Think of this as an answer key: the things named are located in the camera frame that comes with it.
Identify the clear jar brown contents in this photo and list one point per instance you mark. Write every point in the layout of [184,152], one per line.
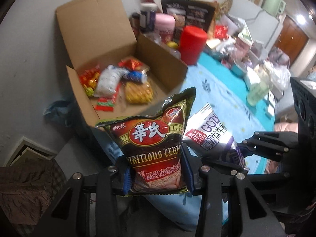
[175,53]

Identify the teal metal bowl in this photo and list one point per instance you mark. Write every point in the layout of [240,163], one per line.
[238,68]

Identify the white charger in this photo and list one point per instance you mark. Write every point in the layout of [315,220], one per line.
[269,111]

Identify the wooden frame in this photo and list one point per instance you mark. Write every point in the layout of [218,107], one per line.
[29,150]

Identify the red gold snack packet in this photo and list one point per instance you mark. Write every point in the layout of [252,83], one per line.
[130,63]

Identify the white container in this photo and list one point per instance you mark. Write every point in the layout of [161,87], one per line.
[251,77]

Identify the clear plastic jar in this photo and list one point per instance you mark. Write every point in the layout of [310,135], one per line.
[155,38]

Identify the red orange snack packet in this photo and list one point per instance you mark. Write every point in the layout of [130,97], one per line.
[88,76]

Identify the silver purple snack packet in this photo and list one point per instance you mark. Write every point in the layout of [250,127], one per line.
[212,133]

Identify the blue face mask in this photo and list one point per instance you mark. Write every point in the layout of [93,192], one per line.
[58,111]

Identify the green kettle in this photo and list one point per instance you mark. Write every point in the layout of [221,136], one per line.
[275,5]

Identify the white grey snack packet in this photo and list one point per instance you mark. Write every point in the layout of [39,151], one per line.
[108,79]

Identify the yellow green lollipop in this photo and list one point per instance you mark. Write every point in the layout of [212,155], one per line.
[89,91]

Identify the red green sachet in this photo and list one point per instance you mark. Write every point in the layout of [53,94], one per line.
[105,103]

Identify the yellow lemon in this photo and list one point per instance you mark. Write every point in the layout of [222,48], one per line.
[172,45]

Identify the red paper packet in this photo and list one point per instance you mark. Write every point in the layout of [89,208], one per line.
[221,31]

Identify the pink canister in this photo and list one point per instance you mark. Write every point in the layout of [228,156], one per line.
[164,24]

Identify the brown cereal packet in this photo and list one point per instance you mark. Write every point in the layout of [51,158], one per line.
[153,140]

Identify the blue floral tablecloth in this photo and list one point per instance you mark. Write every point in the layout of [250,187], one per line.
[222,98]

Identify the purple jar white lid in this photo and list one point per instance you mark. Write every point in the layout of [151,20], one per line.
[148,17]

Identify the white fridge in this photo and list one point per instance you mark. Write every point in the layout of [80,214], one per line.
[264,24]

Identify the pink bag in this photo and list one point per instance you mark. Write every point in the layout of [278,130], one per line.
[277,55]

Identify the cardboard box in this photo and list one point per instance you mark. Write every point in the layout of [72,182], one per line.
[98,24]

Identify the stacked pink bowls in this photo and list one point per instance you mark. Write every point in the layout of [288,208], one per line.
[243,47]

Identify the clear plastic bag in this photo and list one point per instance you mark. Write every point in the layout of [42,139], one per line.
[279,75]

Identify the brown paper bag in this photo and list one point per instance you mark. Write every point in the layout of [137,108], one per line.
[214,14]

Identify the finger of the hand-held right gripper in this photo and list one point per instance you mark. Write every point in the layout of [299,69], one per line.
[222,166]
[266,143]

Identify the brown cloth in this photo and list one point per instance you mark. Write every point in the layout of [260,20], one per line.
[22,190]

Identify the red canister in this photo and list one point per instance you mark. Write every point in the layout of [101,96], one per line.
[192,44]

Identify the pale green bottle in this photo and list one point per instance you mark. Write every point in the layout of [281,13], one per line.
[256,93]

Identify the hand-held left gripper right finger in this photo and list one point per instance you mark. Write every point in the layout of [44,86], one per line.
[189,177]

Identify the brown door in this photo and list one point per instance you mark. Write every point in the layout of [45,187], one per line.
[291,34]

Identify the dark red jar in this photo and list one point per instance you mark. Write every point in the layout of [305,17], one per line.
[135,22]

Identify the woven straw basket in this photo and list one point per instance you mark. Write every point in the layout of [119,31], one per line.
[226,5]

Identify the teal table cover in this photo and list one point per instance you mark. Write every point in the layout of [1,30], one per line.
[214,66]

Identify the large black bag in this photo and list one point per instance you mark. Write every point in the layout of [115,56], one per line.
[195,12]

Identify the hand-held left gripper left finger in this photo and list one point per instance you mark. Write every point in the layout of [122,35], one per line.
[128,180]

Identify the yellow snack packet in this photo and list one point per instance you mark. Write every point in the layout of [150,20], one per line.
[138,92]

